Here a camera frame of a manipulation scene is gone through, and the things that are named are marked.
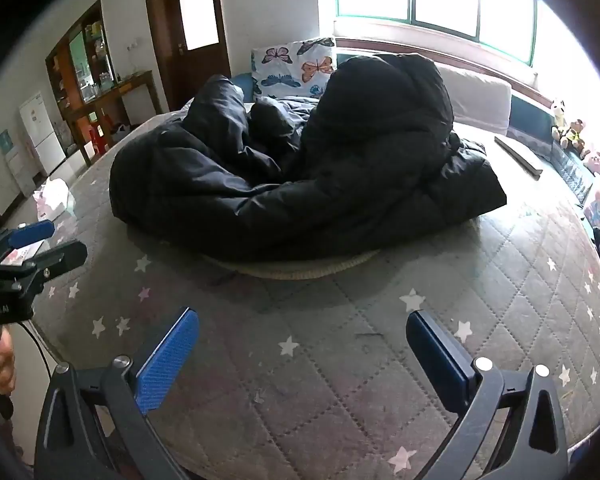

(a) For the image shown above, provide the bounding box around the butterfly print pillow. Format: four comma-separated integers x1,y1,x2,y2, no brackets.
251,37,338,100

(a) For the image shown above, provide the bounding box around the flat grey box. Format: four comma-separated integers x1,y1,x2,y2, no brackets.
494,135,543,181

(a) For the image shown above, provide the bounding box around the blue sofa bed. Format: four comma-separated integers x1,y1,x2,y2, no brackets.
227,45,600,206

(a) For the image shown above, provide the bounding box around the black down jacket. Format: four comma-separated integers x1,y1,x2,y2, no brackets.
109,52,508,263

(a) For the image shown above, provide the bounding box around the white back cushion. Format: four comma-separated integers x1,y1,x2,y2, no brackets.
437,62,513,136

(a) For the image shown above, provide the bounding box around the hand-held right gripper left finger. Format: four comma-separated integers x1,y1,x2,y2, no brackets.
34,306,201,480

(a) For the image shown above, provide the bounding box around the black cable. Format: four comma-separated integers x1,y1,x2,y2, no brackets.
16,319,53,378

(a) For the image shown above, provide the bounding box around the wooden side table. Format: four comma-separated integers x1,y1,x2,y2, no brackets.
62,71,163,166

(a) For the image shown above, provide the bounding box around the brown teddy bear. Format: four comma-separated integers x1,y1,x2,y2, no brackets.
560,119,588,156

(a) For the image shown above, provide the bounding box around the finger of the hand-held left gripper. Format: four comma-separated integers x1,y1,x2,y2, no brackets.
7,220,56,250
30,241,88,281

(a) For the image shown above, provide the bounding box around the white refrigerator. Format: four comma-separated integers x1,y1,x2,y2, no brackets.
19,91,68,176

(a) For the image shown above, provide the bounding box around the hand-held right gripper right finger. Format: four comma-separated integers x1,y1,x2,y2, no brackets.
406,310,570,480

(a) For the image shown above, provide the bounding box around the red stool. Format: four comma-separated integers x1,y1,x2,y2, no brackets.
89,122,112,156

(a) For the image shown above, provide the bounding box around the white water dispenser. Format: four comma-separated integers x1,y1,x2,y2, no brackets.
0,130,36,198

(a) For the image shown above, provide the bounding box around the person's left hand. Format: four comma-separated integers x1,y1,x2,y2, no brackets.
0,332,17,395

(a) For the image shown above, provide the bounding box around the white plastic bag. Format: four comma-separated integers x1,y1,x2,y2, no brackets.
32,176,76,222

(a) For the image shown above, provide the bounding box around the white plush toy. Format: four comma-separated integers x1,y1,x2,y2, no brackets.
550,97,571,141

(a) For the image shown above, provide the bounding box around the dark wooden door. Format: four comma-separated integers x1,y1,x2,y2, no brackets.
142,0,232,113

